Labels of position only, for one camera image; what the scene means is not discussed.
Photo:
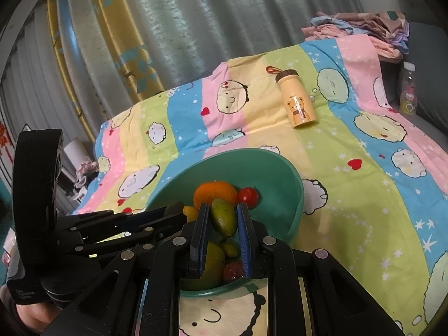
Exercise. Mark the red wall ornament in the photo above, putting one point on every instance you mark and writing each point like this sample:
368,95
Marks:
3,134

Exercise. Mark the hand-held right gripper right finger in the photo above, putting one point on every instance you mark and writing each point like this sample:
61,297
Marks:
245,241

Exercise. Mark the white board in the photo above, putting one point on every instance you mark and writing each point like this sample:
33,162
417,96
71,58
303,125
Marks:
73,150

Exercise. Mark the yellow-green mango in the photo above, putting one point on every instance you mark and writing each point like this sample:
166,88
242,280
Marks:
211,266

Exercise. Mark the gold patterned curtain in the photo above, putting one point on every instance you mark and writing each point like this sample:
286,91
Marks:
136,59

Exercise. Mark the grey sofa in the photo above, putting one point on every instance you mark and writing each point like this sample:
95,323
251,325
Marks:
428,77

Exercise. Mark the red tomato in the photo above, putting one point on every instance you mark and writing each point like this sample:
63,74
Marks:
248,196

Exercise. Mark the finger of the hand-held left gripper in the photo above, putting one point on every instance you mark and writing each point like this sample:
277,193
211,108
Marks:
140,239
133,221

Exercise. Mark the clear plastic bottle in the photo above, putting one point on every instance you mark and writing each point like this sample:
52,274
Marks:
407,91

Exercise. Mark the yellow bear-print bottle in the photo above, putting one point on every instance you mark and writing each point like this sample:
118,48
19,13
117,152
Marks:
297,105

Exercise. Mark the pile of folded clothes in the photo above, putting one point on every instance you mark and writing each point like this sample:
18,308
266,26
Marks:
357,29

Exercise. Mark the green plastic bowl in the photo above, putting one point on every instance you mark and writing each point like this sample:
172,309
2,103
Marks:
280,189

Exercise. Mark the orange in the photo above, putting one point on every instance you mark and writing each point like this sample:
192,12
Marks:
215,192

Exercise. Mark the grey curtain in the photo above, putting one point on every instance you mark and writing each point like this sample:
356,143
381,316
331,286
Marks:
227,17

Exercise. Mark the red fruit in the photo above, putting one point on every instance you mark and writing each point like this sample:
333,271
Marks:
232,271

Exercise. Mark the striped cartoon printed blanket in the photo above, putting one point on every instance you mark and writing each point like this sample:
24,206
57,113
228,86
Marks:
350,199

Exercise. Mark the person's left hand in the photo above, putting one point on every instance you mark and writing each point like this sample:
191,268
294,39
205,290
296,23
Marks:
31,316

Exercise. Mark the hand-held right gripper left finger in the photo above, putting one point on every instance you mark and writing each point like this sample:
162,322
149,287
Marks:
199,241

